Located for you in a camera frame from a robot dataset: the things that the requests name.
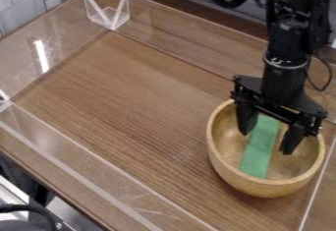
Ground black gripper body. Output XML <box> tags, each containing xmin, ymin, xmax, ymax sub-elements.
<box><xmin>231</xmin><ymin>52</ymin><xmax>328</xmax><ymax>137</ymax></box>

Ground brown wooden bowl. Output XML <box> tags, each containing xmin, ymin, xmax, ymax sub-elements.
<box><xmin>207</xmin><ymin>99</ymin><xmax>326</xmax><ymax>198</ymax></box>

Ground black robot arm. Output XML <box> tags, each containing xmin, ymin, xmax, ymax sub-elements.
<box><xmin>231</xmin><ymin>0</ymin><xmax>331</xmax><ymax>155</ymax></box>

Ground black metal table frame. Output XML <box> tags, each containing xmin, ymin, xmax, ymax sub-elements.
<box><xmin>0</xmin><ymin>155</ymin><xmax>78</xmax><ymax>231</ymax></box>

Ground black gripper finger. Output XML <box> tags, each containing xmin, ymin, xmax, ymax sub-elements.
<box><xmin>280</xmin><ymin>125</ymin><xmax>306</xmax><ymax>155</ymax></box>
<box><xmin>236</xmin><ymin>103</ymin><xmax>258</xmax><ymax>136</ymax></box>

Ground green rectangular block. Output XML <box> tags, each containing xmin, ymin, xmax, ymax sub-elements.
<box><xmin>239</xmin><ymin>115</ymin><xmax>280</xmax><ymax>179</ymax></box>

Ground clear acrylic front wall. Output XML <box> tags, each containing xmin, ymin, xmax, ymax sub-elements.
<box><xmin>0</xmin><ymin>101</ymin><xmax>218</xmax><ymax>231</ymax></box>

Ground black cable lower left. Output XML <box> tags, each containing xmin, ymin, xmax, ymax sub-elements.
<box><xmin>0</xmin><ymin>204</ymin><xmax>60</xmax><ymax>231</ymax></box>

